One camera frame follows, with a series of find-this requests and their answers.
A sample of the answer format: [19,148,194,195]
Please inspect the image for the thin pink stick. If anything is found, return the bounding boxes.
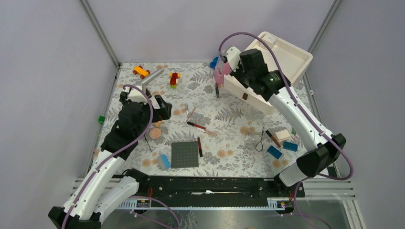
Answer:
[186,108,196,122]

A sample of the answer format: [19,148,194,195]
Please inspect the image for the red black lip gloss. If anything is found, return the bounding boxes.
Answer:
[187,121,206,130]

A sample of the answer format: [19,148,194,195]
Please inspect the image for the cream three-drawer organizer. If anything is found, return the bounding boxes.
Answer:
[222,31,313,115]

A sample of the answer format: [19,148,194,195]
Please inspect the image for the black wire loop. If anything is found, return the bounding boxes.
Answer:
[255,126,265,152]

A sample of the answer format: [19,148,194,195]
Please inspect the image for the white cosmetic box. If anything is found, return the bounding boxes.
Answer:
[274,129,291,142]

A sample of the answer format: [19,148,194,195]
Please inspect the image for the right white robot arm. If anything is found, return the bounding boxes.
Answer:
[221,47,346,197]

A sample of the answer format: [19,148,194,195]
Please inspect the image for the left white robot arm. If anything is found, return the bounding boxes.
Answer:
[48,84,172,229]

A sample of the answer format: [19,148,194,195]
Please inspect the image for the small peach makeup sponge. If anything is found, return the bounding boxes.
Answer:
[153,121,162,128]

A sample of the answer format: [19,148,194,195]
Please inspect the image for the round peach makeup sponge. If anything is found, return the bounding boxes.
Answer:
[149,127,161,139]

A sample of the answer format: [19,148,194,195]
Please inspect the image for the brown red makeup pencil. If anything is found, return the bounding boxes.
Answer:
[265,130,281,148]

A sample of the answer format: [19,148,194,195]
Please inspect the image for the small pink lip tube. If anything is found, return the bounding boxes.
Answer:
[184,104,189,115]

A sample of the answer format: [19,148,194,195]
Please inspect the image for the green clip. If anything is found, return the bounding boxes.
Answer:
[98,116,105,124]

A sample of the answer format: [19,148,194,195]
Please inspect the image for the red yellow toy figure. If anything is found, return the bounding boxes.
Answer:
[169,73,181,88]

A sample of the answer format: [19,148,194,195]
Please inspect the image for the blue toy brick back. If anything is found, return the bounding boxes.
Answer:
[209,56,219,69]

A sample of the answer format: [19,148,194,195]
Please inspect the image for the grey lego baseplate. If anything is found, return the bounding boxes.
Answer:
[171,141,199,168]

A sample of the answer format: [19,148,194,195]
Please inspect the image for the orange toy car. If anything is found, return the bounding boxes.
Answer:
[132,65,150,79]

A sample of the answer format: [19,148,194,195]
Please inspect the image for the dark red lipstick tube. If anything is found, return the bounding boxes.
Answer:
[197,137,203,157]

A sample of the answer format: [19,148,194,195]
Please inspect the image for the blue grey lego brick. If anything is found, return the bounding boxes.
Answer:
[157,154,171,171]

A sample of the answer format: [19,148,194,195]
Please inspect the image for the clear plastic bag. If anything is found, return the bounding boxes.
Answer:
[245,133,261,142]

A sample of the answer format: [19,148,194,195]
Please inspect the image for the blue lego brick left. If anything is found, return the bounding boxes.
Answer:
[267,146,282,159]

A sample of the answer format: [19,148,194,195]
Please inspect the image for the blue lego brick right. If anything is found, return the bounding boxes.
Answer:
[282,141,298,152]

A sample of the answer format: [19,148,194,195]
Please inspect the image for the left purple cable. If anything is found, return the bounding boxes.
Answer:
[60,84,182,229]

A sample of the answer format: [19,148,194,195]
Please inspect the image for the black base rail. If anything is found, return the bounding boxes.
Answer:
[122,170,305,208]

